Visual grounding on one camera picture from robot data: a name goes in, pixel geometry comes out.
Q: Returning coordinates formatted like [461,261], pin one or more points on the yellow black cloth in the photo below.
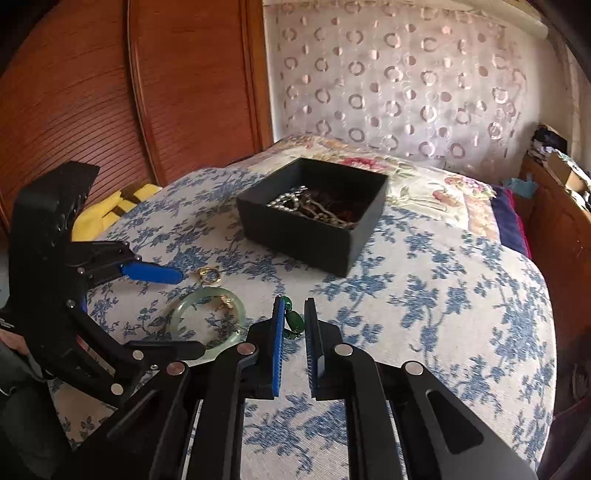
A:
[94,220]

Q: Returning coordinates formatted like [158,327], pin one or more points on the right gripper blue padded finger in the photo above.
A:
[150,272]
[262,378]

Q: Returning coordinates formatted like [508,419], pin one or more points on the pale green jade bangle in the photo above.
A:
[211,315]

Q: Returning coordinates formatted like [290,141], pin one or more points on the black square jewelry box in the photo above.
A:
[268,212]

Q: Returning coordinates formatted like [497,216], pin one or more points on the brown louvered wooden wardrobe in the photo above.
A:
[147,91]

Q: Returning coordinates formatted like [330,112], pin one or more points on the blue floral bed cover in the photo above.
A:
[476,313]

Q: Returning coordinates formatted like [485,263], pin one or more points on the person's left hand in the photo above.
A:
[14,342]

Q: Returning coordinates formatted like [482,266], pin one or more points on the cardboard box on cabinet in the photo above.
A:
[565,174]

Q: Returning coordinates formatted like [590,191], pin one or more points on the pink circle sheer curtain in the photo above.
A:
[447,83]

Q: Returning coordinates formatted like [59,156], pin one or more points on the wooden side cabinet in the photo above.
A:
[559,234]

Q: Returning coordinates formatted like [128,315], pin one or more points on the blue plastic bag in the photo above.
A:
[525,188]

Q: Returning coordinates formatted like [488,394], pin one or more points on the right gripper black padded finger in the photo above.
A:
[328,372]

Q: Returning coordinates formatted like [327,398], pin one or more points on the navy red blanket edge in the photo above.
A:
[511,229]

